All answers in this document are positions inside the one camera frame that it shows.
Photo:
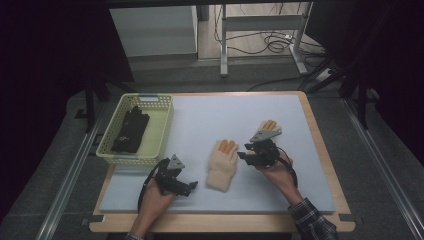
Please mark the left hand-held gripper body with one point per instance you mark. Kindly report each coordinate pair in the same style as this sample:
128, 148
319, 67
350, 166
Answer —
168, 178

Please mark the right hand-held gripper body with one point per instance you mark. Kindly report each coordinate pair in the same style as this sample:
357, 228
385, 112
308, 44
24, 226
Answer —
263, 153

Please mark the beige glove orange fingertips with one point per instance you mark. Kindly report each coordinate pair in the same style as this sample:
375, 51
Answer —
221, 166

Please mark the beige glove with round ornament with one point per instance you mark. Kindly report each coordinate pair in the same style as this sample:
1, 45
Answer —
269, 124

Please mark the pale yellow plastic basket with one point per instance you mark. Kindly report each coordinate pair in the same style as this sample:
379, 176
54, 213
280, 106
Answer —
156, 133

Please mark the black glove with grey mark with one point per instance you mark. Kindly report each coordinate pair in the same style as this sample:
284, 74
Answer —
133, 128

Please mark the person's left hand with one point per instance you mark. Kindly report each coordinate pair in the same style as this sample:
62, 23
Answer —
153, 200

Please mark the person's right hand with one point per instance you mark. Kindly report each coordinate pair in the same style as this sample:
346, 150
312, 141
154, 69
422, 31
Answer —
280, 176

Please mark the white foam mat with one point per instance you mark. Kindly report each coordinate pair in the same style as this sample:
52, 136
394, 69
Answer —
206, 113

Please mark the white power strip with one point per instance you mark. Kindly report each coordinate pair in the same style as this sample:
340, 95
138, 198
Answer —
323, 75

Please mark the black stand leg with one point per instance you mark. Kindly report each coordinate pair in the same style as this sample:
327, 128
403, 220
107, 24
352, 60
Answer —
89, 103
361, 100

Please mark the white cabinet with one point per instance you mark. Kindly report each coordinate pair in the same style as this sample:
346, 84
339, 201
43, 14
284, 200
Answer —
153, 30

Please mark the dark curtain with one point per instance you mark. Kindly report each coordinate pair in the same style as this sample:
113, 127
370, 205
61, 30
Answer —
383, 50
50, 66

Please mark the aluminium rail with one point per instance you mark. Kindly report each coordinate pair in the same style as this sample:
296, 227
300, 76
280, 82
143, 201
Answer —
66, 186
386, 180

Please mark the white metal stand frame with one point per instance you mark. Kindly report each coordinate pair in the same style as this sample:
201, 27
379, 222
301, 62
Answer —
263, 22

